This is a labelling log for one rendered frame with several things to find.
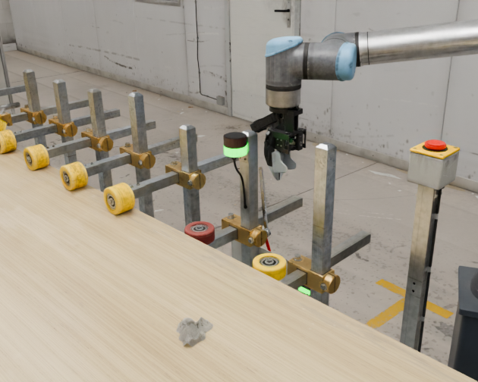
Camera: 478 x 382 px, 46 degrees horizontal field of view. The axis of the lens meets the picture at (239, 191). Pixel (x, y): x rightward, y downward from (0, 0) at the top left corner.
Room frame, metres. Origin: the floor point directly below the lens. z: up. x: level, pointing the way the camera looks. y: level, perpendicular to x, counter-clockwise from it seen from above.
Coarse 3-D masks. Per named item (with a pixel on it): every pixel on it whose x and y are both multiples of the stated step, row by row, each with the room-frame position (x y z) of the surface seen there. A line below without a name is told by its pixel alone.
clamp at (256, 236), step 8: (240, 216) 1.46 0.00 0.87; (224, 224) 1.43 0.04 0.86; (232, 224) 1.41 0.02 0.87; (240, 224) 1.40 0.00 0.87; (240, 232) 1.39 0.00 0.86; (248, 232) 1.36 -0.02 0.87; (256, 232) 1.36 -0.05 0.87; (264, 232) 1.37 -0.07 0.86; (240, 240) 1.39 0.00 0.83; (248, 240) 1.36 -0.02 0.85; (256, 240) 1.35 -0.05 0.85; (264, 240) 1.37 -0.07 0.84
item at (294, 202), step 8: (288, 200) 1.58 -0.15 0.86; (296, 200) 1.58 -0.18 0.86; (272, 208) 1.52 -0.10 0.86; (280, 208) 1.52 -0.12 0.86; (288, 208) 1.55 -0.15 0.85; (296, 208) 1.58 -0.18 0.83; (272, 216) 1.50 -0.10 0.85; (280, 216) 1.52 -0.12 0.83; (216, 232) 1.38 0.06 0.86; (224, 232) 1.38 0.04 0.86; (232, 232) 1.38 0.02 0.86; (216, 240) 1.34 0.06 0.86; (224, 240) 1.36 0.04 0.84; (232, 240) 1.38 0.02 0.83; (216, 248) 1.34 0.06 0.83
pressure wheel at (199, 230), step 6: (198, 222) 1.35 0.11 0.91; (204, 222) 1.35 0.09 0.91; (186, 228) 1.32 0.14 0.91; (192, 228) 1.32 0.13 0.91; (198, 228) 1.31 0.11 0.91; (204, 228) 1.32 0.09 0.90; (210, 228) 1.31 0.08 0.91; (192, 234) 1.29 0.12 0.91; (198, 234) 1.28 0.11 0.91; (204, 234) 1.28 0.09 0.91; (210, 234) 1.29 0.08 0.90; (204, 240) 1.28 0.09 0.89; (210, 240) 1.29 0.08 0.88
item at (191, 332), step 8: (184, 320) 0.91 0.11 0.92; (192, 320) 0.92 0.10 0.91; (200, 320) 0.90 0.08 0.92; (184, 328) 0.89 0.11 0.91; (192, 328) 0.89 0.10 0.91; (200, 328) 0.89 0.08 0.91; (208, 328) 0.90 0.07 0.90; (184, 336) 0.87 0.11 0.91; (192, 336) 0.87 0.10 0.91; (200, 336) 0.87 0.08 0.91; (184, 344) 0.85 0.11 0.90; (192, 344) 0.85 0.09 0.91
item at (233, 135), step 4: (232, 132) 1.39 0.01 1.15; (236, 132) 1.39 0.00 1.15; (228, 136) 1.35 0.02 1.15; (232, 136) 1.35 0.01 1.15; (236, 136) 1.35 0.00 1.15; (240, 136) 1.35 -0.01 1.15; (244, 136) 1.35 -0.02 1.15; (228, 148) 1.34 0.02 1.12; (232, 148) 1.34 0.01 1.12; (236, 148) 1.33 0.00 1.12; (240, 148) 1.34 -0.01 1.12; (244, 156) 1.38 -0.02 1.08; (240, 160) 1.39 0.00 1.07; (244, 160) 1.37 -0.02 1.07; (236, 168) 1.36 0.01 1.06; (240, 176) 1.37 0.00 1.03; (244, 188) 1.38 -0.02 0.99; (244, 192) 1.37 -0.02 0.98; (244, 196) 1.37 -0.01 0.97; (244, 200) 1.37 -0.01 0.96; (244, 204) 1.37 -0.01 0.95
